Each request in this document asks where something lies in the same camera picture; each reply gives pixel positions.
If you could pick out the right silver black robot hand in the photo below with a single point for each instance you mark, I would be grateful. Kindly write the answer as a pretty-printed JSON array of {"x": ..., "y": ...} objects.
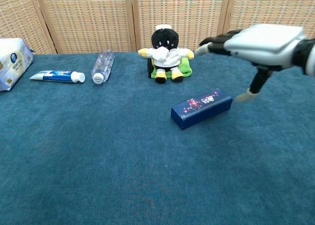
[{"x": 265, "y": 42}]

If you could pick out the teal carpet table mat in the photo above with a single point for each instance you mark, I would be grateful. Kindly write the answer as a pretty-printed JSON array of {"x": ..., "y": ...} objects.
[{"x": 98, "y": 148}]

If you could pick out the clear plastic water bottle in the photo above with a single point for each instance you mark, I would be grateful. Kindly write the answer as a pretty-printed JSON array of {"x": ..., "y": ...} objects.
[{"x": 103, "y": 65}]

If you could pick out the black white plush penguin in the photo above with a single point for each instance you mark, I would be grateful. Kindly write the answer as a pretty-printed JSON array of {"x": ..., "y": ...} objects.
[{"x": 165, "y": 55}]

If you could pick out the blue and white box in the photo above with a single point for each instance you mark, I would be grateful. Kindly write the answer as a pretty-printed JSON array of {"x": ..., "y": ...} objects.
[{"x": 201, "y": 110}]

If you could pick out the woven bamboo screen panel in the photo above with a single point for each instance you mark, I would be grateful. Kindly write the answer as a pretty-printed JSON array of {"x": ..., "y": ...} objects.
[
  {"x": 270, "y": 8},
  {"x": 17, "y": 18},
  {"x": 86, "y": 18},
  {"x": 192, "y": 13}
]

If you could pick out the green plush cushion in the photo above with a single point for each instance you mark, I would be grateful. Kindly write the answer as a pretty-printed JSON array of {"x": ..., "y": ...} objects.
[{"x": 187, "y": 67}]

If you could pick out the white tissue pack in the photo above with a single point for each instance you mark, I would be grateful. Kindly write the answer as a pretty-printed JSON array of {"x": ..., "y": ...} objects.
[{"x": 12, "y": 62}]

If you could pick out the blue white toothpaste tube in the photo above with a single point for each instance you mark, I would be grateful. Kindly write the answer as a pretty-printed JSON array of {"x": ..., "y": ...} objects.
[{"x": 56, "y": 76}]

